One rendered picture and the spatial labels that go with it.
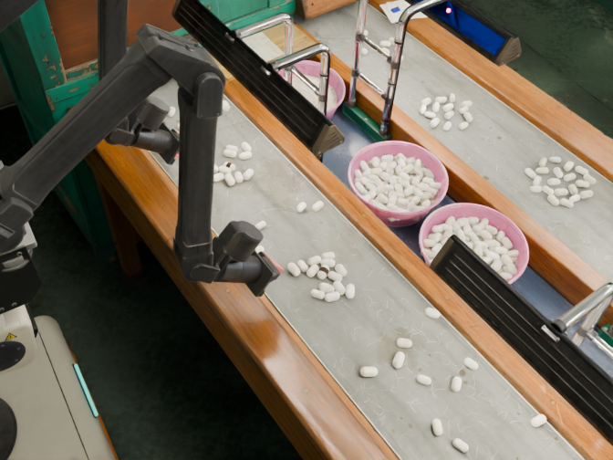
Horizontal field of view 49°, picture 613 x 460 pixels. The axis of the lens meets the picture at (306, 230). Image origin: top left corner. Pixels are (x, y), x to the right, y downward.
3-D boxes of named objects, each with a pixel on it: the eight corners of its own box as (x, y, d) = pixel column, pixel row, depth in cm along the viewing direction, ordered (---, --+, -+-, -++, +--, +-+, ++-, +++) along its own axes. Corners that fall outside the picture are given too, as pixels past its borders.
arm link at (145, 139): (116, 135, 159) (127, 150, 156) (130, 112, 157) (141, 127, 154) (139, 141, 165) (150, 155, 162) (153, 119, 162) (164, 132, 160)
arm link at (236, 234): (173, 248, 128) (186, 277, 122) (203, 203, 124) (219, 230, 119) (223, 261, 136) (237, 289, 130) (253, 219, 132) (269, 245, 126)
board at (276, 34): (228, 82, 199) (227, 78, 198) (202, 57, 207) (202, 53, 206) (316, 46, 212) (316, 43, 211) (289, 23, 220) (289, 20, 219)
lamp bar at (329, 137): (316, 158, 141) (317, 132, 135) (171, 17, 172) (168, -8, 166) (345, 143, 144) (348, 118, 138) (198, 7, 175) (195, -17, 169)
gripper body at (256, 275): (252, 242, 140) (227, 238, 134) (279, 275, 135) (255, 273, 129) (235, 265, 142) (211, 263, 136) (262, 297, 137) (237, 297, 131)
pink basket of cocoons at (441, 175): (414, 252, 172) (420, 228, 165) (327, 208, 181) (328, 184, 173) (457, 190, 187) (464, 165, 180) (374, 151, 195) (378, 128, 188)
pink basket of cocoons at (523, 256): (464, 329, 158) (474, 308, 151) (391, 256, 171) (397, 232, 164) (540, 277, 169) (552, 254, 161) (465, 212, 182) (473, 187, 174)
